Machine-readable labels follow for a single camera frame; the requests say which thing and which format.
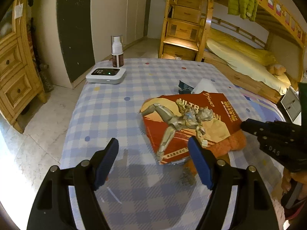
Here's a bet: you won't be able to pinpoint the pastel rainbow rug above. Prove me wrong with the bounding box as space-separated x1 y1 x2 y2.
230 83 286 121

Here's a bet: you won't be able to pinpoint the dark blue wrapper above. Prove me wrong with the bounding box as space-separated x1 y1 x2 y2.
177 80 193 94

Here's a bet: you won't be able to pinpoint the wooden stair drawers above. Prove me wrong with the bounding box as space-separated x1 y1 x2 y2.
158 0 213 63

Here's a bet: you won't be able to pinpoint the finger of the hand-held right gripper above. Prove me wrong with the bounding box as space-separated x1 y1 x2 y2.
240 125 271 138
246 119 300 131

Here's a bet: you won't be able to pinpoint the white brown spray bottle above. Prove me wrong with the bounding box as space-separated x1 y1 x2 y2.
111 35 125 68

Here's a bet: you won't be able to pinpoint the white device with screen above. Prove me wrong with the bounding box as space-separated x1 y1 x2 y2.
86 67 127 85

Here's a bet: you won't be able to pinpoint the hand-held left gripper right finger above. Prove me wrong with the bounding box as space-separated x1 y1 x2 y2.
187 135 286 230

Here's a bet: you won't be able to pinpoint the white wardrobe with round holes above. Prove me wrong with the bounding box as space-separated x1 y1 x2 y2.
56 0 154 89

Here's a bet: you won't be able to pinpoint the white paper tag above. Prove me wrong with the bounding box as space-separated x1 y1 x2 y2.
13 3 24 19

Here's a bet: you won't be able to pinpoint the wooden cabinet with drawers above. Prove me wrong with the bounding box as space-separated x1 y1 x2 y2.
0 0 47 133

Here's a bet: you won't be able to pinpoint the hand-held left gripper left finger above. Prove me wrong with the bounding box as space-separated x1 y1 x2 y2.
26 138 120 230

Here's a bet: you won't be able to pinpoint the tan plush toy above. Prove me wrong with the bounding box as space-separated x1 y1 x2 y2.
267 63 287 76

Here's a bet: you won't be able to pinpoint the person's right hand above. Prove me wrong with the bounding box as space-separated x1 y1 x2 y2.
282 169 299 197

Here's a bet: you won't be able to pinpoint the camouflage bag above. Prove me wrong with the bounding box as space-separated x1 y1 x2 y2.
38 63 54 93

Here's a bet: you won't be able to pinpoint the yellow blanket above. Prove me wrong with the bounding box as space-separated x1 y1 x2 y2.
206 27 292 95

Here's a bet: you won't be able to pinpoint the white framed panel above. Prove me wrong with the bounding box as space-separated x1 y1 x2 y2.
280 86 302 122

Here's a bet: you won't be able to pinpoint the grey crumpled ball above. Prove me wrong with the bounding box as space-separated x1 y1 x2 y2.
180 168 196 185

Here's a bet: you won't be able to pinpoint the white plastic packet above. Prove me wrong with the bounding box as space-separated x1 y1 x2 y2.
192 78 219 94

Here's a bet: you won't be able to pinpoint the green puffer jacket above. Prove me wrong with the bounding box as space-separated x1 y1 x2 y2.
227 0 258 21

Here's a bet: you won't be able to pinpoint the red cardboard package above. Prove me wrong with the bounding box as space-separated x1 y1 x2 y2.
140 91 243 165

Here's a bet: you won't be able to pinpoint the blue checkered tablecloth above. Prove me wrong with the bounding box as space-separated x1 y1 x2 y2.
60 57 287 230

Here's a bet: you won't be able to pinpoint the wooden bunk bed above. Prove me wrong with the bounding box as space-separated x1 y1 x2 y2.
204 0 307 103

